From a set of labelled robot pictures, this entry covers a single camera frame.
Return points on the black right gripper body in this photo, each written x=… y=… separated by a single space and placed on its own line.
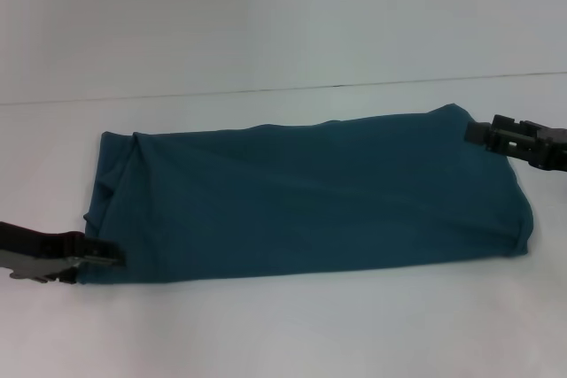
x=542 y=148

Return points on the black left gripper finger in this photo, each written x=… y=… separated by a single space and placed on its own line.
x=104 y=254

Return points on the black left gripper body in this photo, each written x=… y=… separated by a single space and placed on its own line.
x=35 y=256

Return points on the teal t-shirt with FREE print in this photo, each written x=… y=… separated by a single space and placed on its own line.
x=310 y=201

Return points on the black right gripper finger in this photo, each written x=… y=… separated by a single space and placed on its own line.
x=487 y=134

